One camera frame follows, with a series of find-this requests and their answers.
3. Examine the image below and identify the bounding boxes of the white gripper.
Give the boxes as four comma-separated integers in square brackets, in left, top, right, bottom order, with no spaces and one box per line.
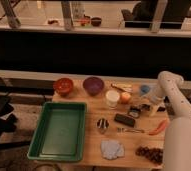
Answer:
[146,84,165,116]

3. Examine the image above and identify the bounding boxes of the black handled brush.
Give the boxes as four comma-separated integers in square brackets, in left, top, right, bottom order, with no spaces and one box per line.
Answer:
[127,104,165,118]

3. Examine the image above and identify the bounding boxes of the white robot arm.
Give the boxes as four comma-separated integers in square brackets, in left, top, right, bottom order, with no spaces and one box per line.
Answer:
[146,71,191,171]

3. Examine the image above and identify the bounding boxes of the orange carrot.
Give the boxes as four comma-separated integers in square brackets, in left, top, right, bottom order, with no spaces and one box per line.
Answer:
[149,120,168,135]

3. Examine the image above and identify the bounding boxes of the apple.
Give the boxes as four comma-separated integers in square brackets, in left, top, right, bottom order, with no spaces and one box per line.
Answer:
[120,92,131,104]

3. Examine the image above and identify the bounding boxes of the wooden utensil with banana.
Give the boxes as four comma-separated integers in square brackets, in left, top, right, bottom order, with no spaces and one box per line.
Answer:
[111,83,132,93]

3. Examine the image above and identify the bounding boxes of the black rectangular block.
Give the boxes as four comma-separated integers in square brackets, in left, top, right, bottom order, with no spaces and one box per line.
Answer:
[114,114,135,127]

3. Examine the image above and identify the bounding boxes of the white lidded container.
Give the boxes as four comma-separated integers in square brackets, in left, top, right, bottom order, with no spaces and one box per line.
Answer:
[105,90,120,108]

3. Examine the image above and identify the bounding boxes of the bunch of dark grapes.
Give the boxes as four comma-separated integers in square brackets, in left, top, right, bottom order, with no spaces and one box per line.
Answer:
[135,146,163,165]

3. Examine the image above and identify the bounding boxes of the light blue sponge cloth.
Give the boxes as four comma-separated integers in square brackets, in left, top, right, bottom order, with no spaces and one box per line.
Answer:
[100,140,125,160]

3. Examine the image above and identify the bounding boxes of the purple bowl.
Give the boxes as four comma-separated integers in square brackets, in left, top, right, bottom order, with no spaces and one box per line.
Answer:
[83,77,104,96]

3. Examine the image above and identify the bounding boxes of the red bowl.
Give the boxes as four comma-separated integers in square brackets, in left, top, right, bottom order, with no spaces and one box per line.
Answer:
[53,78,74,96]

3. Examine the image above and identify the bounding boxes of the black office chair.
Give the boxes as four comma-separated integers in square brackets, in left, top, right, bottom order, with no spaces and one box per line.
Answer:
[121,0,191,29]

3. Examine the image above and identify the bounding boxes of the green plastic tray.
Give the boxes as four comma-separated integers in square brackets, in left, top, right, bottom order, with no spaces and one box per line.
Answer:
[27,102,87,162]

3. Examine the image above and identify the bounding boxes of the dark bowl on background floor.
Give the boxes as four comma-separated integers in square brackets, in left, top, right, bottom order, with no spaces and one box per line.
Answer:
[91,17,102,27]

